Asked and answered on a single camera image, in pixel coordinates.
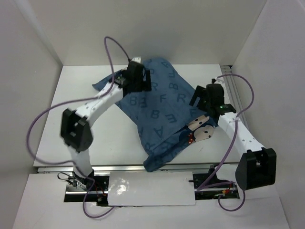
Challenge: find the blue letter print pillowcase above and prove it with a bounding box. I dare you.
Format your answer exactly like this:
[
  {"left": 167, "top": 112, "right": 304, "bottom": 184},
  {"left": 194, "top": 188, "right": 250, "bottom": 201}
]
[{"left": 91, "top": 56, "right": 219, "bottom": 174}]

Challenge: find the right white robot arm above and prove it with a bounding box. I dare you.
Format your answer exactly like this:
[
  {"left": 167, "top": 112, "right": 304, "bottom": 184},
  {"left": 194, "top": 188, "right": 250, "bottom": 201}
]
[{"left": 189, "top": 83, "right": 277, "bottom": 191}]

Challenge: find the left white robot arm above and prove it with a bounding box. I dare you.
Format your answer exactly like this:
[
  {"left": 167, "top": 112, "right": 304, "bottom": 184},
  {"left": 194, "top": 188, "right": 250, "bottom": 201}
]
[{"left": 61, "top": 57, "right": 152, "bottom": 190}]

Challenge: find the white cover plate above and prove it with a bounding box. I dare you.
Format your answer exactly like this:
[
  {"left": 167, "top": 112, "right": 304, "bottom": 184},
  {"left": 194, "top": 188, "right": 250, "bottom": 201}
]
[{"left": 107, "top": 172, "right": 196, "bottom": 207}]

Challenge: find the aluminium side rail frame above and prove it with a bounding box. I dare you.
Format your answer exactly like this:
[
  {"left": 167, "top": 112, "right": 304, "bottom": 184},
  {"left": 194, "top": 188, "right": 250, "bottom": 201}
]
[{"left": 220, "top": 64, "right": 260, "bottom": 167}]

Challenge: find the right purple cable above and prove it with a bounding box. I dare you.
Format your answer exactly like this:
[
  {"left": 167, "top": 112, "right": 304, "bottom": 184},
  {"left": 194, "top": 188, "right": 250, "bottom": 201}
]
[{"left": 195, "top": 74, "right": 256, "bottom": 212}]

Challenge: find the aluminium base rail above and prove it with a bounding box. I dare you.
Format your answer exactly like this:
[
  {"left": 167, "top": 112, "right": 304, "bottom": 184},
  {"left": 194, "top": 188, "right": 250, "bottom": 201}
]
[{"left": 38, "top": 164, "right": 242, "bottom": 207}]

